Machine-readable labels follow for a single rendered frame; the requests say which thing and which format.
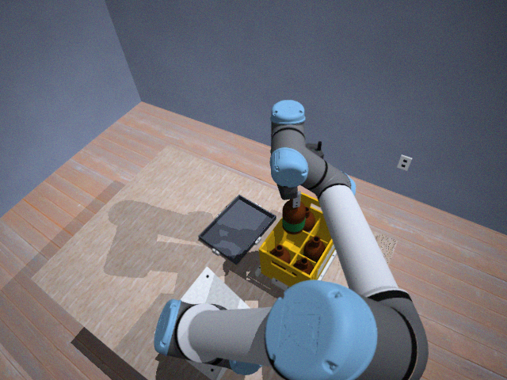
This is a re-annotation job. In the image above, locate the yellow plastic crate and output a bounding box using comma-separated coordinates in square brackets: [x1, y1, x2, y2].
[258, 192, 335, 287]

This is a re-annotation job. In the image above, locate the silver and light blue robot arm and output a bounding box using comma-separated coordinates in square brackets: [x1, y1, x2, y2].
[154, 100, 429, 380]

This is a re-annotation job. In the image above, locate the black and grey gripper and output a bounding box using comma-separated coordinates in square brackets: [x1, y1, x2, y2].
[277, 142, 324, 208]

